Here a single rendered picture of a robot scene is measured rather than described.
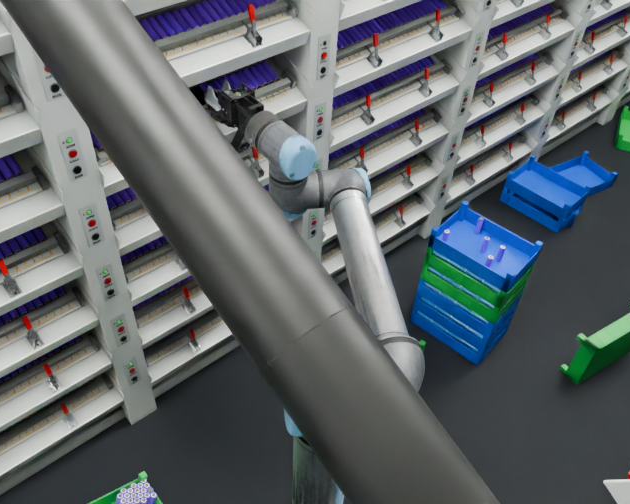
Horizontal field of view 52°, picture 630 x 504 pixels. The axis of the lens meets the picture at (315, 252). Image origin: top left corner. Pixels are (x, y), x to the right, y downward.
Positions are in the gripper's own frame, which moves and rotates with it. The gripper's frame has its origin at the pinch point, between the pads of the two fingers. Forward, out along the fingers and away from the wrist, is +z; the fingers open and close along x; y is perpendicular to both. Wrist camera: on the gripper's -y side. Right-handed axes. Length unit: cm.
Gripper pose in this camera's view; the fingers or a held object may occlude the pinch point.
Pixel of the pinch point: (211, 96)
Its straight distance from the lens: 169.7
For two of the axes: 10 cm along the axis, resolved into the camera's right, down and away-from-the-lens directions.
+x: -7.7, 4.3, -4.7
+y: 0.5, -7.0, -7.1
